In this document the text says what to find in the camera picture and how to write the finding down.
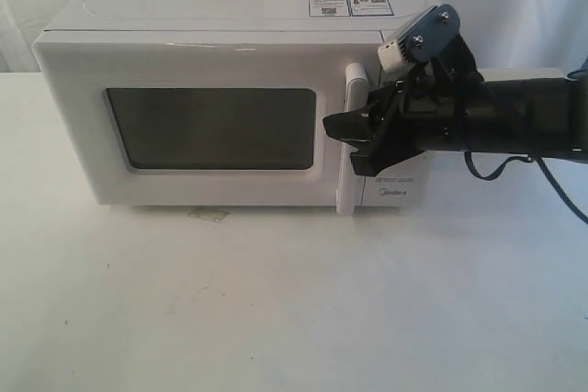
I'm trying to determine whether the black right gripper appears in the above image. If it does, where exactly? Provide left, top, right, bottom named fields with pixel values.
left=322, top=61, right=482, bottom=177

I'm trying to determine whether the white microwave door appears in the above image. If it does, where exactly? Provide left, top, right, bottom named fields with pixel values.
left=33, top=30, right=381, bottom=214

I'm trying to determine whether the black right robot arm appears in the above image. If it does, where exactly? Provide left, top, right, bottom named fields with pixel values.
left=323, top=62, right=587, bottom=177

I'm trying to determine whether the white microwave oven body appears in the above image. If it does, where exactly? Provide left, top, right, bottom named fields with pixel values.
left=43, top=0, right=439, bottom=209

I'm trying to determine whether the blue white warning sticker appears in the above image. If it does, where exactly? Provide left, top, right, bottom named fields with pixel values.
left=308, top=0, right=395, bottom=17

